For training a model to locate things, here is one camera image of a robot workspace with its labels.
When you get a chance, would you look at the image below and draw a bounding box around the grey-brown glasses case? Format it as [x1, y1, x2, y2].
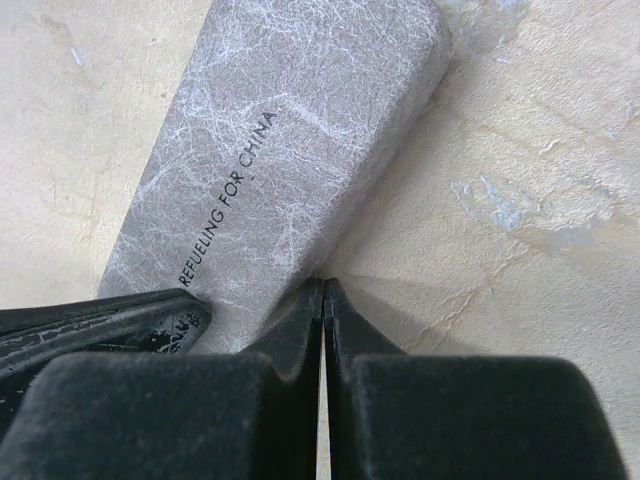
[97, 1, 452, 352]

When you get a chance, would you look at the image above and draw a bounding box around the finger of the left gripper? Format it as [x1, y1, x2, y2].
[0, 288, 213, 401]

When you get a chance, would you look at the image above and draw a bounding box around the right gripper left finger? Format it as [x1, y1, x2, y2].
[1, 279, 322, 479]

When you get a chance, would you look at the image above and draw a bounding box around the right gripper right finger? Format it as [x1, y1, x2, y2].
[323, 279, 627, 479]

